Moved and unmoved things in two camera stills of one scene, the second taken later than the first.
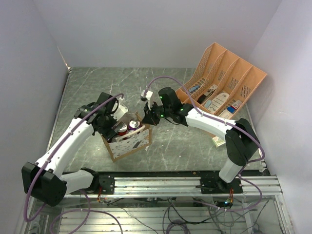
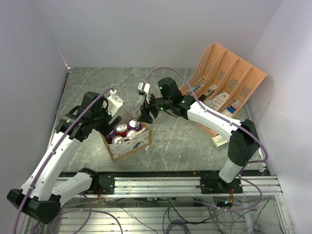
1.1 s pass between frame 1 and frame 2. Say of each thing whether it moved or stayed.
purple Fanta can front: stayed
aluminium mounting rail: stayed
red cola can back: moved
